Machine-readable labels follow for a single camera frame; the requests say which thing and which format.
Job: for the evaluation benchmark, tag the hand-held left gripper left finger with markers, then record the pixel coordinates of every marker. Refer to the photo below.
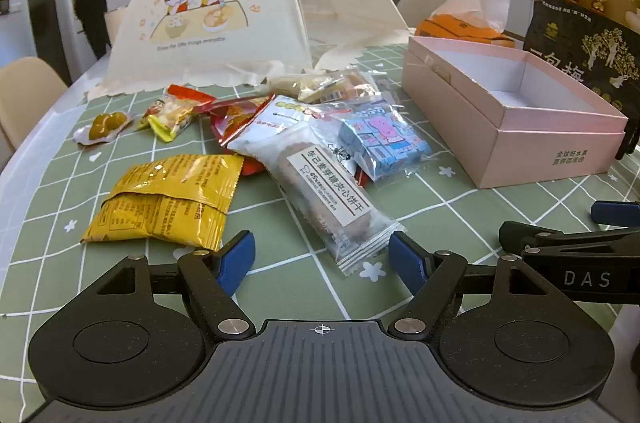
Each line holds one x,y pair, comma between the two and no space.
237,260

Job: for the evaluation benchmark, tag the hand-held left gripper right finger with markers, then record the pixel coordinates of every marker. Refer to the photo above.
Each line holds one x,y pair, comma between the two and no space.
406,264

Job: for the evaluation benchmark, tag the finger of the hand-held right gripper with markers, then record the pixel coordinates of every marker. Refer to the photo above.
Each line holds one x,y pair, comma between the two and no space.
617,213

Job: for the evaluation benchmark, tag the long clear biscuit packet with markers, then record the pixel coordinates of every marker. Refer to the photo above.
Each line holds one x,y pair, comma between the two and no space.
330,193

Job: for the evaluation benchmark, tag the pink cardboard box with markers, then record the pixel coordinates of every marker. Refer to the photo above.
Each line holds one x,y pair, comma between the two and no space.
545,138

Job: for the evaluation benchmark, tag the blue cartoon candy packet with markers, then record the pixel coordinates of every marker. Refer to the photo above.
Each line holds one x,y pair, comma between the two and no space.
385,138

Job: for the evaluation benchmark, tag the white snack packet red border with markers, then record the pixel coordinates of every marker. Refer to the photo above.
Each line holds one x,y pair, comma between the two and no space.
272,123

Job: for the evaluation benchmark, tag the small yellow red snack packet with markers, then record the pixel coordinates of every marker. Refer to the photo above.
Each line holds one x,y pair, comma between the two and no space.
172,118

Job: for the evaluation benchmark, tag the clear brown cake packet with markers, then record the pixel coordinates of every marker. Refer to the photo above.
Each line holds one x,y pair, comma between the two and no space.
360,84

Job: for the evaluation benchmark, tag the clear beige pastry packet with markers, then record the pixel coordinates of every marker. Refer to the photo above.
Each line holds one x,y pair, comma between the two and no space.
310,89

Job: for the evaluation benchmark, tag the green checked tablecloth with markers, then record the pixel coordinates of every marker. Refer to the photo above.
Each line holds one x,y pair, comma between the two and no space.
450,223

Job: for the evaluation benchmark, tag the black bag with gold print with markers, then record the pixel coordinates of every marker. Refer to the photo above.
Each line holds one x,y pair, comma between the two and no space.
585,48

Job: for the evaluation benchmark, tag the white printed mesh food cover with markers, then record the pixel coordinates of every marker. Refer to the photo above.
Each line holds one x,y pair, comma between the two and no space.
210,53

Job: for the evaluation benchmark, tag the orange tissue pack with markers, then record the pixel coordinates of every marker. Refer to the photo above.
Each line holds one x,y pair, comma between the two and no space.
460,28

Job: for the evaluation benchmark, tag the beige chair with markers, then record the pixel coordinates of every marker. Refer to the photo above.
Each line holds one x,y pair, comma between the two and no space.
425,5
25,88

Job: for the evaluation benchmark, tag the dark door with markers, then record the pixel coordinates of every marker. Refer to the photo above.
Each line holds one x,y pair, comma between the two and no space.
47,3

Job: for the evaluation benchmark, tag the wall switch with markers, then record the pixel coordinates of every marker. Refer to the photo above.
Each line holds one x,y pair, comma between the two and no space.
5,7

